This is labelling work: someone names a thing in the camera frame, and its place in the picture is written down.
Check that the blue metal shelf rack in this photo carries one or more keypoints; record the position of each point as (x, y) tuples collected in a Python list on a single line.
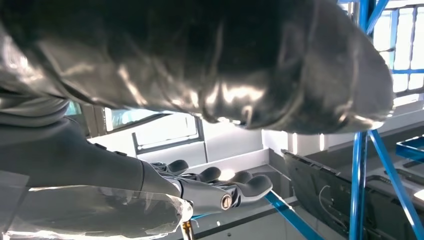
[(358, 165)]

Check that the white car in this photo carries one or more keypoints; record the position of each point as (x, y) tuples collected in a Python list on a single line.
[(228, 142)]

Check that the blue wheeled shelf rack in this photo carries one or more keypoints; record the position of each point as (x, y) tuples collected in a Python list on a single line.
[(410, 149)]

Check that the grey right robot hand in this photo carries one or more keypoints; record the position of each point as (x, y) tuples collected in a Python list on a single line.
[(99, 159)]

